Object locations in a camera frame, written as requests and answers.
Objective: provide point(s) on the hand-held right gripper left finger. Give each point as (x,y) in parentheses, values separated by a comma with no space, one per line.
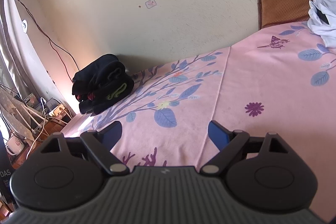
(113,134)

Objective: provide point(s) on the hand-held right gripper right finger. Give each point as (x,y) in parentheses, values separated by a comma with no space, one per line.
(219,134)

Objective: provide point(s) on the navy red white patterned sweater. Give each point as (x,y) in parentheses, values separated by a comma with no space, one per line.
(97,71)

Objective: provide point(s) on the pink floral bedsheet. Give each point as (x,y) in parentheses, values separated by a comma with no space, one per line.
(236,82)

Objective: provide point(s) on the white power strip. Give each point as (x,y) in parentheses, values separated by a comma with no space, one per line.
(57,111)

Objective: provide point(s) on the wooden bedside desk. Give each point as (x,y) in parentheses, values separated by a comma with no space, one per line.
(52,129)

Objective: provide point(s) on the white mug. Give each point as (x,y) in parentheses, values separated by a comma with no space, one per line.
(14,145)

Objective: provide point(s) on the floral ironing board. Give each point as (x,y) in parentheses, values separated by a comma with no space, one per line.
(11,111)

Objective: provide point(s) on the black printed box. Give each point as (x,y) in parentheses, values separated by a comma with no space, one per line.
(5,176)

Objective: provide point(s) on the grey curtain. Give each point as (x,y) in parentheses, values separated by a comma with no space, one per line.
(10,56)

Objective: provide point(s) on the white cloth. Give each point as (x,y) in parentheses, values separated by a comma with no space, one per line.
(325,27)

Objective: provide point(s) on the small wall sticker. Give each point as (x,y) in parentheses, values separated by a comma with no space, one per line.
(151,3)

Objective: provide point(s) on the round white wall outlet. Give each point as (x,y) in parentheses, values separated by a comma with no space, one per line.
(24,26)

